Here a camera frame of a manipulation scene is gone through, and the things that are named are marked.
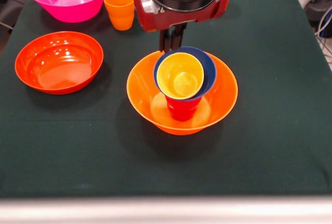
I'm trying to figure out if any small orange cup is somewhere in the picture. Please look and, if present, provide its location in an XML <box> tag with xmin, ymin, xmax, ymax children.
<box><xmin>103</xmin><ymin>0</ymin><xmax>136</xmax><ymax>31</ymax></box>

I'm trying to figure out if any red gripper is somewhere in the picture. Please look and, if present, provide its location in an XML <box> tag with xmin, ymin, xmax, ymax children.
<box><xmin>132</xmin><ymin>0</ymin><xmax>229</xmax><ymax>53</ymax></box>

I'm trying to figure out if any dark green tablecloth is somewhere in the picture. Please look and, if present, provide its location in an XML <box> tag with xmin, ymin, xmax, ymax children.
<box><xmin>0</xmin><ymin>0</ymin><xmax>332</xmax><ymax>199</ymax></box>

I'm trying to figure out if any magenta cup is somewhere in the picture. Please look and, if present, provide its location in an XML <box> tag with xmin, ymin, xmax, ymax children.
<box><xmin>165</xmin><ymin>95</ymin><xmax>202</xmax><ymax>122</ymax></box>

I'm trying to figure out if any dark blue bowl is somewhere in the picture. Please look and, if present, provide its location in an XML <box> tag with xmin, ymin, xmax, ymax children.
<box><xmin>153</xmin><ymin>46</ymin><xmax>217</xmax><ymax>102</ymax></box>

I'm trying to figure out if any shallow red-orange bowl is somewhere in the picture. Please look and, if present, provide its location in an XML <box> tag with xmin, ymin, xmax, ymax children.
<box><xmin>15</xmin><ymin>31</ymin><xmax>104</xmax><ymax>95</ymax></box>

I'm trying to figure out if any yellow cup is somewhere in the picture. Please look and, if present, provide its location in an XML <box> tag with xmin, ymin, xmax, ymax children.
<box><xmin>156</xmin><ymin>52</ymin><xmax>205</xmax><ymax>100</ymax></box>

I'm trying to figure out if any tangle of floor cables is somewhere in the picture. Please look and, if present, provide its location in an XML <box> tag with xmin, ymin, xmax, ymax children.
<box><xmin>314</xmin><ymin>7</ymin><xmax>332</xmax><ymax>65</ymax></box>

